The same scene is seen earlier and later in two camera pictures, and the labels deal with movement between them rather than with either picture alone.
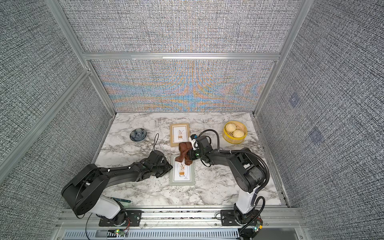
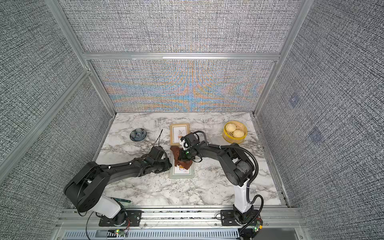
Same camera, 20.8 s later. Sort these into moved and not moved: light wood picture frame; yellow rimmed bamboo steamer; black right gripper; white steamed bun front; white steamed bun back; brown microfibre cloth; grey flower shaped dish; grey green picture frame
Moved: grey green picture frame; brown microfibre cloth; black right gripper
Not moved: white steamed bun back; light wood picture frame; yellow rimmed bamboo steamer; white steamed bun front; grey flower shaped dish
